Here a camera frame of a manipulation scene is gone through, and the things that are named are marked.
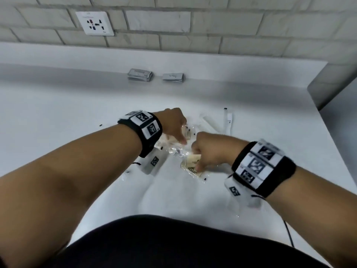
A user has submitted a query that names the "black left wristband with markers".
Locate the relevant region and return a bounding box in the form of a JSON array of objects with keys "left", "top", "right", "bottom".
[{"left": 118, "top": 110, "right": 163, "bottom": 159}]

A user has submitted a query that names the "black right camera cable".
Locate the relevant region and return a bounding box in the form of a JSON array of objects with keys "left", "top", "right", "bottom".
[{"left": 283, "top": 220, "right": 295, "bottom": 248}]

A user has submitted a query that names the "black wristband with markers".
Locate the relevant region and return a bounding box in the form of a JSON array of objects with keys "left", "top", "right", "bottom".
[
  {"left": 118, "top": 110, "right": 163, "bottom": 159},
  {"left": 231, "top": 139, "right": 297, "bottom": 198}
]

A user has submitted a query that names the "person's left forearm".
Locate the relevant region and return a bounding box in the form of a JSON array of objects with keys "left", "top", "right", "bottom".
[{"left": 0, "top": 124, "right": 143, "bottom": 268}]

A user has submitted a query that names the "white wall socket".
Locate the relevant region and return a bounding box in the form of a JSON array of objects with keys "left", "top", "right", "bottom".
[{"left": 75, "top": 11, "right": 115, "bottom": 36}]

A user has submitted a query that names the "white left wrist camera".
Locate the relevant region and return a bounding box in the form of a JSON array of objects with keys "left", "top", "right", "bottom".
[{"left": 139, "top": 149, "right": 168, "bottom": 176}]

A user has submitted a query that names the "person's right hand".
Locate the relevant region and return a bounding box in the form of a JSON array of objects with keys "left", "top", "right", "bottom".
[{"left": 191, "top": 132, "right": 250, "bottom": 173}]

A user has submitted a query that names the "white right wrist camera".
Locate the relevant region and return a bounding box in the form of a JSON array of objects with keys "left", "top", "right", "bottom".
[{"left": 224, "top": 174, "right": 263, "bottom": 208}]

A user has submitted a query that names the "person's right forearm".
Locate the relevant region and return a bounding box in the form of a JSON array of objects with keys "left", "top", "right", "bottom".
[{"left": 265, "top": 166, "right": 357, "bottom": 268}]

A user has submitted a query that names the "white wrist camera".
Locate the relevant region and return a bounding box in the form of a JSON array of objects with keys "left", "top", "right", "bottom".
[
  {"left": 139, "top": 149, "right": 168, "bottom": 176},
  {"left": 224, "top": 174, "right": 263, "bottom": 208}
]

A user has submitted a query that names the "black right wristband with markers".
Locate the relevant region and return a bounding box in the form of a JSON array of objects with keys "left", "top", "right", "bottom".
[{"left": 231, "top": 139, "right": 297, "bottom": 198}]

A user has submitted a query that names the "person's left hand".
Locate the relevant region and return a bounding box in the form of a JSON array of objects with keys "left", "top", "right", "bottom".
[{"left": 153, "top": 108, "right": 188, "bottom": 146}]

